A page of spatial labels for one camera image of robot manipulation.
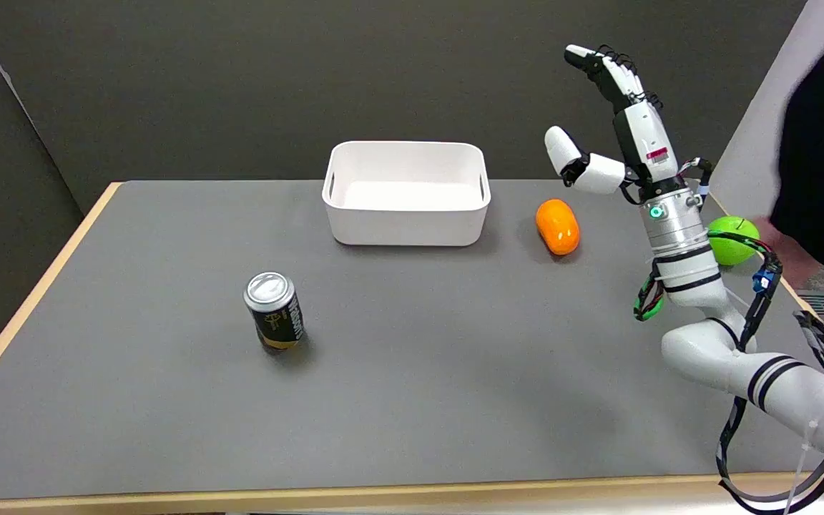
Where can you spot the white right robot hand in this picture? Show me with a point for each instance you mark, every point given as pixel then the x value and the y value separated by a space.
pixel 639 129

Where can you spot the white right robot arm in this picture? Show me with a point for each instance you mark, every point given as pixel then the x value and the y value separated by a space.
pixel 712 336

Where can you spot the black drink can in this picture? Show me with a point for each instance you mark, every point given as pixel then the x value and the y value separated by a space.
pixel 275 310

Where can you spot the orange plastic fruit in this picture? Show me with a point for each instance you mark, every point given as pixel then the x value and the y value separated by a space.
pixel 557 225

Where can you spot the green plastic apple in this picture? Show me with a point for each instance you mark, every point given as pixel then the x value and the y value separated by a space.
pixel 728 243

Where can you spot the person in black clothes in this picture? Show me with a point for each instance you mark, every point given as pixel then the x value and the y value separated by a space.
pixel 816 136

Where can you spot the white plastic bin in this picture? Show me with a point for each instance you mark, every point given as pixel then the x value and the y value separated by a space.
pixel 406 192

